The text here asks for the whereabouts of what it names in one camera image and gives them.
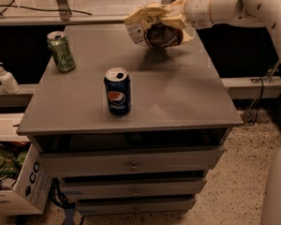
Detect brown chip bag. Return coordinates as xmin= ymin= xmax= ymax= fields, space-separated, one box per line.
xmin=124 ymin=3 xmax=192 ymax=48

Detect grey drawer cabinet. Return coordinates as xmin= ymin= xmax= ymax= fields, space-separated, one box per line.
xmin=18 ymin=24 xmax=241 ymax=215

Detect green snack bags in box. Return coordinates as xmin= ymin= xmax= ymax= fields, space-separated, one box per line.
xmin=0 ymin=146 xmax=28 ymax=182

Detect white pump bottle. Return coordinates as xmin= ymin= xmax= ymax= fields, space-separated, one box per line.
xmin=0 ymin=62 xmax=21 ymax=94

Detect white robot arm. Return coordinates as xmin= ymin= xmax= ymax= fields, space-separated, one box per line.
xmin=162 ymin=0 xmax=281 ymax=225

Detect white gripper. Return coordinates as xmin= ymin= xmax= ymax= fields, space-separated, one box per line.
xmin=160 ymin=0 xmax=214 ymax=30

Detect black cable on floor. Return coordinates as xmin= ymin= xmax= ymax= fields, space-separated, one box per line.
xmin=50 ymin=178 xmax=77 ymax=210

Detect white cardboard box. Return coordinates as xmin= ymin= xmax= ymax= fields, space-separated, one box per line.
xmin=0 ymin=145 xmax=52 ymax=216

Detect blue pepsi can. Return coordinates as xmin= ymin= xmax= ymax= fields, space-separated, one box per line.
xmin=104 ymin=67 xmax=131 ymax=115

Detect green soda can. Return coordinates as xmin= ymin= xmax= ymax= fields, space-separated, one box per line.
xmin=47 ymin=31 xmax=76 ymax=72

